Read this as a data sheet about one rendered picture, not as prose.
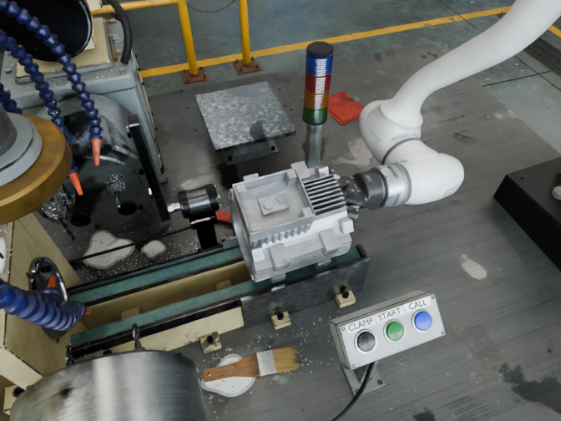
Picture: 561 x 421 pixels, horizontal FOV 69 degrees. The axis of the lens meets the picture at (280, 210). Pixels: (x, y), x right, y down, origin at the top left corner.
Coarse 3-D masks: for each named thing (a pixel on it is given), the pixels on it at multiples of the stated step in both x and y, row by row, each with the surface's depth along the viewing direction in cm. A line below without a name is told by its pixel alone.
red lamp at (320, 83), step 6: (306, 72) 93; (306, 78) 94; (312, 78) 93; (318, 78) 92; (324, 78) 92; (330, 78) 94; (306, 84) 95; (312, 84) 94; (318, 84) 94; (324, 84) 94; (312, 90) 95; (318, 90) 95; (324, 90) 95
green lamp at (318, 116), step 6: (306, 108) 100; (324, 108) 99; (306, 114) 101; (312, 114) 100; (318, 114) 100; (324, 114) 101; (306, 120) 102; (312, 120) 101; (318, 120) 101; (324, 120) 103
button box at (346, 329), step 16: (384, 304) 67; (400, 304) 65; (416, 304) 65; (432, 304) 66; (336, 320) 66; (352, 320) 63; (368, 320) 63; (384, 320) 64; (400, 320) 64; (432, 320) 65; (336, 336) 65; (352, 336) 63; (384, 336) 64; (416, 336) 65; (432, 336) 65; (352, 352) 63; (368, 352) 63; (384, 352) 64; (352, 368) 62
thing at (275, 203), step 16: (272, 176) 74; (288, 176) 74; (240, 192) 72; (256, 192) 75; (272, 192) 75; (288, 192) 76; (304, 192) 73; (240, 208) 70; (256, 208) 74; (272, 208) 73; (288, 208) 73; (304, 208) 71; (256, 224) 69; (272, 224) 73; (288, 224) 70; (304, 224) 73; (256, 240) 71; (272, 240) 74
